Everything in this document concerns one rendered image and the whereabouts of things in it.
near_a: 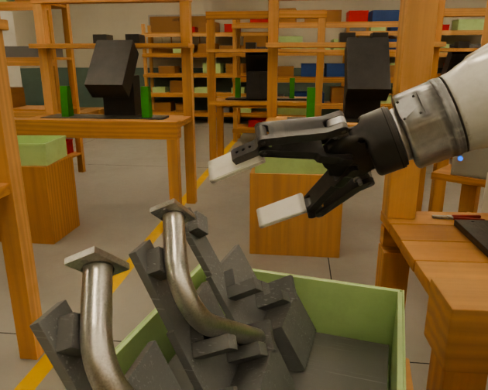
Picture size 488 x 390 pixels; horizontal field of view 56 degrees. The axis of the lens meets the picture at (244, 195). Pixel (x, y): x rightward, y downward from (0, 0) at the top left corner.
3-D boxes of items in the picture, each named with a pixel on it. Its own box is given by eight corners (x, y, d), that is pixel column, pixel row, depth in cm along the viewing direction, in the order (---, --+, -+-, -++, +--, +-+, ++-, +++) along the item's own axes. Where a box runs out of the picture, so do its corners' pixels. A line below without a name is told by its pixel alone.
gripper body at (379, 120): (397, 130, 58) (328, 157, 60) (383, 88, 51) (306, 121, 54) (417, 178, 53) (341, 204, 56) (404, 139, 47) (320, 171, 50)
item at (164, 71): (273, 124, 1035) (276, 21, 973) (146, 123, 1069) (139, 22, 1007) (275, 121, 1087) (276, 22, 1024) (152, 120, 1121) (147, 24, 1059)
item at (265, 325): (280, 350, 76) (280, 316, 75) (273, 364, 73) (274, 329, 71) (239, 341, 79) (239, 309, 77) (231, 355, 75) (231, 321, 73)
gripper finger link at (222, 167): (266, 162, 51) (263, 159, 50) (212, 184, 53) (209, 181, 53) (262, 142, 53) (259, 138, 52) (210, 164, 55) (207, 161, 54)
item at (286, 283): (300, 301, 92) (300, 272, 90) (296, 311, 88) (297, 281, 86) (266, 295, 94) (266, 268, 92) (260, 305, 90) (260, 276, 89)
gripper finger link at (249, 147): (276, 148, 50) (265, 134, 48) (235, 165, 52) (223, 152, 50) (273, 138, 51) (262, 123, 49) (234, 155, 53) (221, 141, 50)
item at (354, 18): (406, 145, 779) (420, 5, 717) (232, 141, 813) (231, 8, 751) (400, 140, 831) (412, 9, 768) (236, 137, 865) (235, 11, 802)
